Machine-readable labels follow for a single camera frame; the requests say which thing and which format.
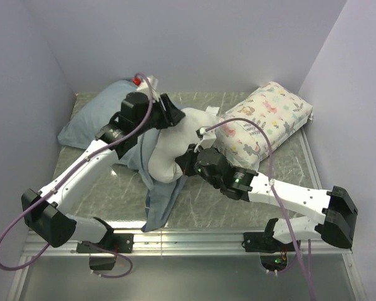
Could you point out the white pillow insert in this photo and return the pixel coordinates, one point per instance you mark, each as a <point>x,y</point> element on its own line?
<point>174,141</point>

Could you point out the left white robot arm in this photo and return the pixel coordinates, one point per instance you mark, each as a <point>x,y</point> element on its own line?
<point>46,211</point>

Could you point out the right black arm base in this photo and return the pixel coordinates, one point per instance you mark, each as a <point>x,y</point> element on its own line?
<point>273,254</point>

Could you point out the floral patterned pillow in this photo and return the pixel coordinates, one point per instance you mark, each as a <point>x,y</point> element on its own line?
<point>276,110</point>

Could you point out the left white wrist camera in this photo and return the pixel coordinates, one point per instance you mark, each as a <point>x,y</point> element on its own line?
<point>147,87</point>

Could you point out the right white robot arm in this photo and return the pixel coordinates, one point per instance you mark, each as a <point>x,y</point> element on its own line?
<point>327,215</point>

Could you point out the aluminium mounting rail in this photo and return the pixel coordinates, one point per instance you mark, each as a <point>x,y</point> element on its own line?
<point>173,242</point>

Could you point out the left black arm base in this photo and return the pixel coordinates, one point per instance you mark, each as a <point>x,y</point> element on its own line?
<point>109,247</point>

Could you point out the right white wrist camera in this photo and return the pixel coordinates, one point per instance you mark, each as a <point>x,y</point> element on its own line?
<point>206,139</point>

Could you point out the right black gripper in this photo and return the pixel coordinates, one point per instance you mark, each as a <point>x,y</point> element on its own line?
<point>186,160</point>

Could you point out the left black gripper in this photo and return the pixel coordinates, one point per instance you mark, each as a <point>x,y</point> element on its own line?
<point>171,115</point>

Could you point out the blue pillowcase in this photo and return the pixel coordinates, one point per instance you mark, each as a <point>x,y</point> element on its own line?
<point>98,116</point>

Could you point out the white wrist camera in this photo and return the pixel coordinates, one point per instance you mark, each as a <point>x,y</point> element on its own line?
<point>147,87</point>
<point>206,139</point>

